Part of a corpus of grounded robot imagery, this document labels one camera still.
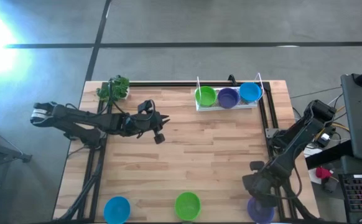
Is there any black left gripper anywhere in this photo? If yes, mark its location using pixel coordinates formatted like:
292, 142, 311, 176
125, 110, 170, 137

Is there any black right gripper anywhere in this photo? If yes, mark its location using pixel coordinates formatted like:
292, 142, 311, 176
242, 169, 280, 208

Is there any purple plastic mini bowl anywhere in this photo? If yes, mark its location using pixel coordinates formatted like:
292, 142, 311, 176
246, 196, 276, 224
217, 87, 241, 110

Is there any green box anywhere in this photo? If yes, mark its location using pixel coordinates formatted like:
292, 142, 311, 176
195, 85, 218, 108

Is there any blue plastic mini bowl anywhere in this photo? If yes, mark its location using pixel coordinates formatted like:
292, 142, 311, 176
239, 82, 262, 104
103, 195, 132, 224

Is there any green plastic mini bowl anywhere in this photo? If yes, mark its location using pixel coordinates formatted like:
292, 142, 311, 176
174, 191, 202, 222

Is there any green plant in white pot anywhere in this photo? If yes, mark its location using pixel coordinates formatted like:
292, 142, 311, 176
96, 75, 131, 103

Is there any red plastic part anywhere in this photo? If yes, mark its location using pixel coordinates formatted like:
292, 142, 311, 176
315, 166, 333, 180

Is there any white paper sheet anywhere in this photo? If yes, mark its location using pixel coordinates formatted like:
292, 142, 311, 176
303, 146, 324, 158

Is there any grey metal mounting plate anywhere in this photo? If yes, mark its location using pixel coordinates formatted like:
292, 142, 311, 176
264, 127, 279, 140

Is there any black laptop with lit keyboard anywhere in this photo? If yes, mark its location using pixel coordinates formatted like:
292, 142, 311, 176
338, 155, 362, 224

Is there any grey metal stand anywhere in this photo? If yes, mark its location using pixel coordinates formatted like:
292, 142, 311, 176
0, 123, 33, 164

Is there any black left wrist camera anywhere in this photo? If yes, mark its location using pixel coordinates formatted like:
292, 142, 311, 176
137, 100, 155, 113

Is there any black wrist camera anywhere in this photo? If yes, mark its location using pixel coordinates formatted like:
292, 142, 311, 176
137, 100, 155, 113
249, 160, 264, 172

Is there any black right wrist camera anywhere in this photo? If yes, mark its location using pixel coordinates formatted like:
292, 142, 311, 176
249, 160, 264, 172

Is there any black aluminium table frame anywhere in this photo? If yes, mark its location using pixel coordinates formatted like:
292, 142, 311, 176
55, 81, 320, 224

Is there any white wire rack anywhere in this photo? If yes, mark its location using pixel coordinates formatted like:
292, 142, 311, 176
195, 72, 266, 112

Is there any yellow cable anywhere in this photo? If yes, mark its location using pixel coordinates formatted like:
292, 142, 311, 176
332, 105, 348, 133

